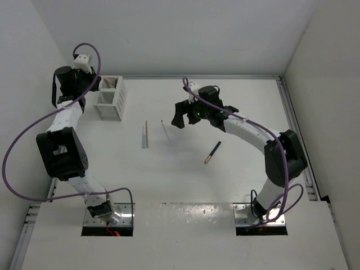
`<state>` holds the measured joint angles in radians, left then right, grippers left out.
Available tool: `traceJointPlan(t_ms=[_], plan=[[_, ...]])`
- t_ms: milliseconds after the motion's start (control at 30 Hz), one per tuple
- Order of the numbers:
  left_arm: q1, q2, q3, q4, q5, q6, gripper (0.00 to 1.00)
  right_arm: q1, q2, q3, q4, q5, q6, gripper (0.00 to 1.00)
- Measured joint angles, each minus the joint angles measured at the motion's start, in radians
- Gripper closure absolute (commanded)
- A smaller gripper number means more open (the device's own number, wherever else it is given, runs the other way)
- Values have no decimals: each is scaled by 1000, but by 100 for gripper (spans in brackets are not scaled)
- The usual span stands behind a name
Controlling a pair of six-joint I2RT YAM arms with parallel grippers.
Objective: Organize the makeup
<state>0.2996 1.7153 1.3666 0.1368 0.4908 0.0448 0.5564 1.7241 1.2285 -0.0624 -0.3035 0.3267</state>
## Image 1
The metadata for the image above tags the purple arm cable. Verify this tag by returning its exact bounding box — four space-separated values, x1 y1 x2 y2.
182 76 305 226
2 42 133 205

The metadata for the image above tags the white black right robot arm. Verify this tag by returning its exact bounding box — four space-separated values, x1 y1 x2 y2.
171 82 308 223

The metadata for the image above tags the metal base plate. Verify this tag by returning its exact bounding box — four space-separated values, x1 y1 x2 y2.
83 203 135 227
233 202 286 226

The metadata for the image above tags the light blue makeup pen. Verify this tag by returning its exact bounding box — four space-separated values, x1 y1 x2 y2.
142 126 147 149

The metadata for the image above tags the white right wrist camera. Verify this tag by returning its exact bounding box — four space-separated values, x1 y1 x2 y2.
184 81 201 104

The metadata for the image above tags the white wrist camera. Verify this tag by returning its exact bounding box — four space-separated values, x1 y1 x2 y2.
73 53 93 74
184 81 201 104

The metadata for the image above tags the gold makeup pencil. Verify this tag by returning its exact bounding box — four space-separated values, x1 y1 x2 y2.
145 120 149 148

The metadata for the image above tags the thin silver makeup tool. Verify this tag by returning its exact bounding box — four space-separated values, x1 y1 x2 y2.
160 119 170 141

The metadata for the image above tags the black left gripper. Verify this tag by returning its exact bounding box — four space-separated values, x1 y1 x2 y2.
72 66 100 93

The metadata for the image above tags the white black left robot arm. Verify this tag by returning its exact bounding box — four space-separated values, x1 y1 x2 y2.
36 66 114 220

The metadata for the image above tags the dark green gold mascara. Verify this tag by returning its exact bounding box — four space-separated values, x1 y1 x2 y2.
204 141 222 164

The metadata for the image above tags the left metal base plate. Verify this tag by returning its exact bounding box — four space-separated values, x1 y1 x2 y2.
83 203 135 227

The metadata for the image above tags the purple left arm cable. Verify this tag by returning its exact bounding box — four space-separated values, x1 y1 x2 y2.
2 42 133 205

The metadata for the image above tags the pink lip gloss tube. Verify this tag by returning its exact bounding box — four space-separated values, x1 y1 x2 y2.
102 77 118 89

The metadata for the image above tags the white slotted organizer box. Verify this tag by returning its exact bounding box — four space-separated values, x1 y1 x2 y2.
93 76 127 121

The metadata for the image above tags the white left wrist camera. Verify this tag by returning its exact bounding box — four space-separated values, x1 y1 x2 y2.
73 53 93 74

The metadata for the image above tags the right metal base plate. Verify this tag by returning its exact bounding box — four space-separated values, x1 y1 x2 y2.
233 202 286 226

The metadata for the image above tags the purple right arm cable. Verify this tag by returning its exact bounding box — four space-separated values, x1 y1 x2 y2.
182 76 305 226

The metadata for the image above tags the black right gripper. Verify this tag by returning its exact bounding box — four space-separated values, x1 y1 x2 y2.
172 94 211 128

